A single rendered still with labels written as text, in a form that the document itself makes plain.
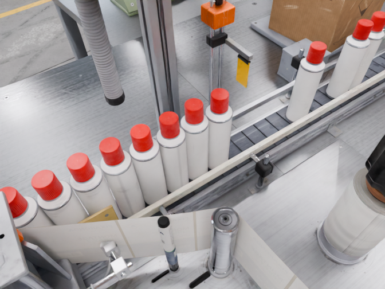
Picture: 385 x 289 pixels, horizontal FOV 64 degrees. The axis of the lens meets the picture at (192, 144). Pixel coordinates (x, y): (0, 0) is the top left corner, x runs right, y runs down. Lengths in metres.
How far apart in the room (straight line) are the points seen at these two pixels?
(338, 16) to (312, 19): 0.08
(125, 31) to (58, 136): 0.53
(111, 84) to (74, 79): 0.55
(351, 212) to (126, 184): 0.36
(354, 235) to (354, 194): 0.08
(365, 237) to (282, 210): 0.17
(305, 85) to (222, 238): 0.42
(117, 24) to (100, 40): 0.83
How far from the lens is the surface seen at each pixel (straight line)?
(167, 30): 0.58
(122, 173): 0.51
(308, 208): 0.67
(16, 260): 0.37
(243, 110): 0.70
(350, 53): 0.83
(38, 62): 2.83
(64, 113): 0.96
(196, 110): 0.52
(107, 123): 0.89
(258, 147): 0.69
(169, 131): 0.51
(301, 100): 0.76
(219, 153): 0.63
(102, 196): 0.53
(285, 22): 1.16
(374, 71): 1.05
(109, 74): 0.52
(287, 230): 0.64
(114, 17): 1.37
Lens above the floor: 1.44
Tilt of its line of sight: 50 degrees down
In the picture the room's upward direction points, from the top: 3 degrees counter-clockwise
